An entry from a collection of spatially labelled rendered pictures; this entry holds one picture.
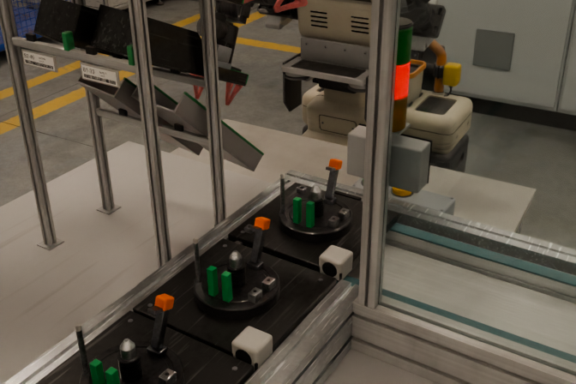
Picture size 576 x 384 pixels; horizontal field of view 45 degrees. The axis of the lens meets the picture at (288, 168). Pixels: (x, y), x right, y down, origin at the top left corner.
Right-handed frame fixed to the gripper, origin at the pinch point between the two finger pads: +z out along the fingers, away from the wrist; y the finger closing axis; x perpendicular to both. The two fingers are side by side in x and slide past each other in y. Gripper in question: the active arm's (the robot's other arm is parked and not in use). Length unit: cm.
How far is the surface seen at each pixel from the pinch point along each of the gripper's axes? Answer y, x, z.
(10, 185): -209, 139, 21
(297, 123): -149, 201, -119
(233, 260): 31, 9, 48
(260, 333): 42, 11, 55
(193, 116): 5.1, 4.4, 28.3
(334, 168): 26.6, 20.0, 17.8
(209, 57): 8.1, -5.4, 21.5
